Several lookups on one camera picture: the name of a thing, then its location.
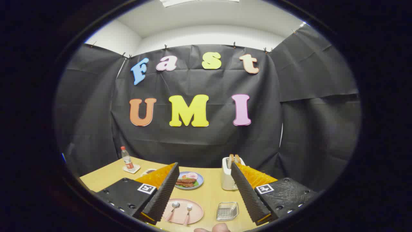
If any blue plate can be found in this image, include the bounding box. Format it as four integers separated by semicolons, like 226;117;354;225
175;171;204;190

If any black backdrop cloth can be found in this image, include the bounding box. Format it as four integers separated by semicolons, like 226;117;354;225
54;24;362;194

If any clear plastic bottle red label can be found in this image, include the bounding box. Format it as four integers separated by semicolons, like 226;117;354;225
121;146;135;170

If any fork with checkered handle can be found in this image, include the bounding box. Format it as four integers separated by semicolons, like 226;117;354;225
183;204;193;226

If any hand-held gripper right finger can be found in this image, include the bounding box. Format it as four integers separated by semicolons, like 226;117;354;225
230;162;318;226

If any pink plate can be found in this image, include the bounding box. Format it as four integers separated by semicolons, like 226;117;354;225
162;198;204;225

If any white toaster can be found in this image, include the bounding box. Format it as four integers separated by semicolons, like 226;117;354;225
221;157;246;191

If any metal wire basket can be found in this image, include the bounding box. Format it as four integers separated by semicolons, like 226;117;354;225
216;202;239;221

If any spoon with checkered handle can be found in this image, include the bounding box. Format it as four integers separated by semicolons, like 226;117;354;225
165;202;180;221

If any ceiling light panel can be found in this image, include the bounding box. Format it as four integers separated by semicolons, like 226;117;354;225
160;0;240;7

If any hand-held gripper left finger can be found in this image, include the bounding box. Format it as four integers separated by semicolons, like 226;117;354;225
96;162;180;225

